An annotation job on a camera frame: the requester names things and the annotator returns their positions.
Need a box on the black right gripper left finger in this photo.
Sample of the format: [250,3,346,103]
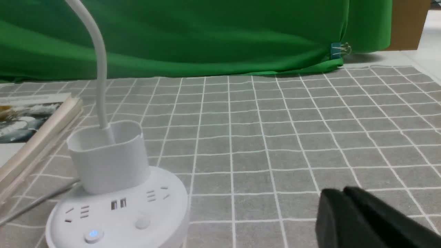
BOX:
[315,189,387,248]

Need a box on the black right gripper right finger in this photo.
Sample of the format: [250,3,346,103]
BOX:
[343,187,441,248]

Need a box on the white desk lamp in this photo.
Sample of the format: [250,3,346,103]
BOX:
[45,0,189,248]

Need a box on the grey checked tablecloth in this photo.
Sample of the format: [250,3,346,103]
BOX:
[0,65,441,248]

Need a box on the blue binder clip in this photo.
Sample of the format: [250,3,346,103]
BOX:
[329,42,352,60]

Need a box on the brown cardboard box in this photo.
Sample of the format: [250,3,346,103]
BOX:
[386,0,431,51]

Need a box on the white top book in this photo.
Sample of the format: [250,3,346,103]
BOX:
[0,94,82,188]

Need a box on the large bottom book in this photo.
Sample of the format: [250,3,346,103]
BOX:
[0,115,83,208]

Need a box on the green backdrop cloth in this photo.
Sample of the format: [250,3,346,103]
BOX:
[0,0,392,81]

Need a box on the white lamp power cable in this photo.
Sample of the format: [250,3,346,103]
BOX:
[0,179,82,226]

